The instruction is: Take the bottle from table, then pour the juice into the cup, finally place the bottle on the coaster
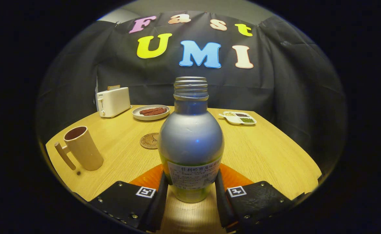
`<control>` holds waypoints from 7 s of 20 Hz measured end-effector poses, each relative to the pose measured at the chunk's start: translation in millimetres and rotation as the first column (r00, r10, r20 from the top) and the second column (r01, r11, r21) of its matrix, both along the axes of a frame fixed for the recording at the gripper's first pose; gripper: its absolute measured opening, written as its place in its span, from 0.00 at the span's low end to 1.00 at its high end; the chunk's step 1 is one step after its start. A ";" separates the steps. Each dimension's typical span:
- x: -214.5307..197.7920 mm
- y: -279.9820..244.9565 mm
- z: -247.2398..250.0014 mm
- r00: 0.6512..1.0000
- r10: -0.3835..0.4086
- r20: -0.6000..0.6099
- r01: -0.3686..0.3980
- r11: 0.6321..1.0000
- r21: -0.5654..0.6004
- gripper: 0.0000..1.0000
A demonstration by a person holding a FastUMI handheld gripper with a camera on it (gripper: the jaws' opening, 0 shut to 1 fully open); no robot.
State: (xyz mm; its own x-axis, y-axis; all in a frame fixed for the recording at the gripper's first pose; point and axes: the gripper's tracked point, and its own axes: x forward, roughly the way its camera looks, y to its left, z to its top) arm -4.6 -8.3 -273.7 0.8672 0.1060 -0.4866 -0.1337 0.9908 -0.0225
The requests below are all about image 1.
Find white toaster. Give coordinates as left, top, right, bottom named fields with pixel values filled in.
left=96, top=87, right=132, bottom=118

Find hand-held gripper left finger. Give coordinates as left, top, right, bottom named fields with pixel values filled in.
left=88, top=163, right=169, bottom=233

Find beige cup with handle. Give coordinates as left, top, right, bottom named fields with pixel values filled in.
left=54, top=126, right=104, bottom=172

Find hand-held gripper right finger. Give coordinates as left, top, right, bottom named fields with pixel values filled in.
left=215, top=163, right=304, bottom=233

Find silver juice bottle green label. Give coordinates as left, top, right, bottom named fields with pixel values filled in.
left=158, top=77, right=225, bottom=203

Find white divided grain dish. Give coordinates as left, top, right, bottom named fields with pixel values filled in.
left=219, top=111, right=257, bottom=126

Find brown meat strips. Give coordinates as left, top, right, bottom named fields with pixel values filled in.
left=139, top=107, right=167, bottom=116

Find round white plate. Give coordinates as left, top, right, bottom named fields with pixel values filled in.
left=132, top=105, right=171, bottom=121

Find round brown coaster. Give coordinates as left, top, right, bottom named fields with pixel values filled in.
left=140, top=132, right=160, bottom=150

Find wooden table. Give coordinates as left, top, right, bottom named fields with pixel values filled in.
left=45, top=105, right=323, bottom=234

